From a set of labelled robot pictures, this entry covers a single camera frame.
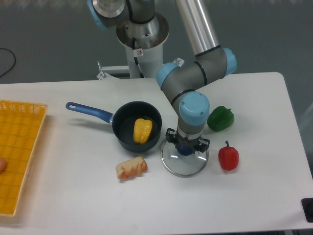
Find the red bell pepper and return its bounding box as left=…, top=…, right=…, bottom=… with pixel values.
left=218, top=141, right=239, bottom=171

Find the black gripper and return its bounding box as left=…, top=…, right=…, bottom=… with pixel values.
left=165, top=128, right=210, bottom=153

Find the dark pot with blue handle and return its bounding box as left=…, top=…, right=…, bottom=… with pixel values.
left=66, top=101, right=162, bottom=153

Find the glass lid with blue knob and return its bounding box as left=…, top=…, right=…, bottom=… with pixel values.
left=160, top=140, right=209, bottom=177

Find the yellow bell pepper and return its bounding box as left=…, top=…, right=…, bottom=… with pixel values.
left=133, top=118, right=153, bottom=144

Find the yellow plastic basket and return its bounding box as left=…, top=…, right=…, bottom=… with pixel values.
left=0, top=100, right=48, bottom=217

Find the toy shrimp piece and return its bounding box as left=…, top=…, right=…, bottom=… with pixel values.
left=115, top=156, right=148, bottom=180

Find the black device at table corner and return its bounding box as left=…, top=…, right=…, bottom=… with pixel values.
left=301, top=198, right=313, bottom=223

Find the pink object at left edge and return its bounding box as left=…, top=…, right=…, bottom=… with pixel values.
left=0, top=158, right=7, bottom=172

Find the black cable on floor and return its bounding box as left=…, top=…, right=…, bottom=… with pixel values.
left=0, top=47, right=17, bottom=78

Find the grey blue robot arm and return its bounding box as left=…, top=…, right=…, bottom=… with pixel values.
left=87, top=0, right=237, bottom=155

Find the green bell pepper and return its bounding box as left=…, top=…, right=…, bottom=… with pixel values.
left=207, top=106, right=235, bottom=132

